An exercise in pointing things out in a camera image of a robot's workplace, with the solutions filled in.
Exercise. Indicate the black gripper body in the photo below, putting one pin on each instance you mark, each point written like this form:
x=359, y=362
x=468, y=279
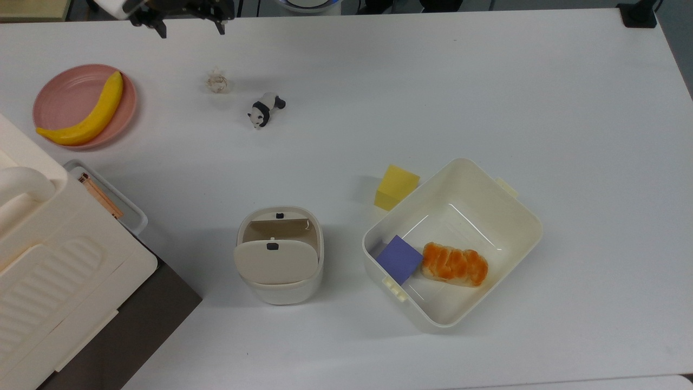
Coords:
x=181, y=7

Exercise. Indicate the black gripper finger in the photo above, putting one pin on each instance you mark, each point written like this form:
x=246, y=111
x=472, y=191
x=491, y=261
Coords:
x=220, y=26
x=157, y=27

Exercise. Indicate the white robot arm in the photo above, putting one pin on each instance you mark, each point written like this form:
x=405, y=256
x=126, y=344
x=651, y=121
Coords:
x=112, y=5

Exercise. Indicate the white desktop trash can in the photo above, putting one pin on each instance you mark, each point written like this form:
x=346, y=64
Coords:
x=279, y=254

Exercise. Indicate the panda toy figure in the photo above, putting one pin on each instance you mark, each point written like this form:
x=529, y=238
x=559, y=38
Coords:
x=265, y=109

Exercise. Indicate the pink round plate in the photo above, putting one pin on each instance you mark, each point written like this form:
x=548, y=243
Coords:
x=85, y=106

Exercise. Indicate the yellow banana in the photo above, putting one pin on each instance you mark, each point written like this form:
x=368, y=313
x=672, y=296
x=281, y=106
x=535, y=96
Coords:
x=95, y=118

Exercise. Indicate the clear tray with sticks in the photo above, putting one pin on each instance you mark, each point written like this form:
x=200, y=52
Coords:
x=106, y=196

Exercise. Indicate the yellow sponge block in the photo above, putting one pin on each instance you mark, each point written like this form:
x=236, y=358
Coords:
x=396, y=188

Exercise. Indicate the purple block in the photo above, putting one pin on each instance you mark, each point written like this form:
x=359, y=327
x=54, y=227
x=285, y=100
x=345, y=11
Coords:
x=399, y=259

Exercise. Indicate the dark brown board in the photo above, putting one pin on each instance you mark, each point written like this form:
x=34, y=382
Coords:
x=132, y=325

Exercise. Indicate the white plastic storage bin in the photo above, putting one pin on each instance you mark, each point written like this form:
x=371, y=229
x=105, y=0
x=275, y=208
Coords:
x=453, y=245

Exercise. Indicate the orange bread loaf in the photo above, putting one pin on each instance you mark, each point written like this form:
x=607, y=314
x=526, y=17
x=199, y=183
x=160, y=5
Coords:
x=455, y=264

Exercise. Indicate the black table clamp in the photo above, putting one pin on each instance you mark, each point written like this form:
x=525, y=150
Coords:
x=639, y=13

